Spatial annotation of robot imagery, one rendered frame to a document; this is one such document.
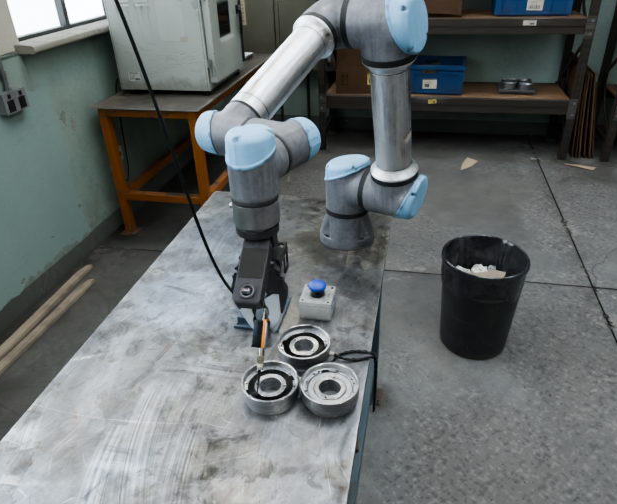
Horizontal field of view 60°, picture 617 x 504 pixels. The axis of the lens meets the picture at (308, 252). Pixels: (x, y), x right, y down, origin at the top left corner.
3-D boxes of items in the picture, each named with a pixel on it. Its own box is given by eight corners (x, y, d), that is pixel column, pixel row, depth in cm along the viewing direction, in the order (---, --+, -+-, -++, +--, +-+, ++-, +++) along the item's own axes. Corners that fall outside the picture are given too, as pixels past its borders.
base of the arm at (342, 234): (325, 222, 157) (324, 191, 152) (376, 226, 154) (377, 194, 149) (315, 248, 145) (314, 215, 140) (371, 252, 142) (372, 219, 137)
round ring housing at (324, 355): (271, 370, 104) (270, 354, 102) (287, 336, 113) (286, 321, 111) (323, 379, 102) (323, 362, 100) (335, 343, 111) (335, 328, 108)
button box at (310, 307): (331, 321, 117) (330, 303, 115) (299, 318, 118) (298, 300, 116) (336, 299, 124) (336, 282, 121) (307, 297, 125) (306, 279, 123)
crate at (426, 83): (463, 84, 435) (466, 56, 423) (462, 96, 403) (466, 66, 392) (399, 82, 447) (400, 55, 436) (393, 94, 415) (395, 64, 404)
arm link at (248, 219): (272, 210, 81) (220, 207, 82) (274, 236, 83) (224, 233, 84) (283, 189, 87) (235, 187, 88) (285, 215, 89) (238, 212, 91)
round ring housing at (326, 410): (365, 416, 94) (366, 399, 92) (306, 425, 92) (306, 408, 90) (350, 374, 103) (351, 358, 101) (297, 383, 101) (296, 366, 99)
